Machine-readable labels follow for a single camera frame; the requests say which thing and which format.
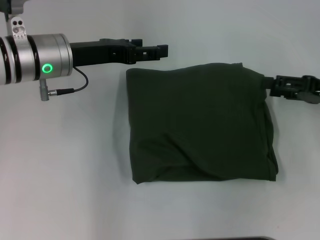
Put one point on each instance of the dark grey robot base edge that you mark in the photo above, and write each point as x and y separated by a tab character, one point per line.
250	238

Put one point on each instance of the dark green printed t-shirt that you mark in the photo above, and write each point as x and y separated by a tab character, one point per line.
200	125

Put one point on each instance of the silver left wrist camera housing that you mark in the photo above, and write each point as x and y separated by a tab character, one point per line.
16	22

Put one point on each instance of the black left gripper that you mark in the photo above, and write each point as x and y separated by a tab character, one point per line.
100	52

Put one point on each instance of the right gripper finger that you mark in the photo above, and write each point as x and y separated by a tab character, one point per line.
308	97
287	83

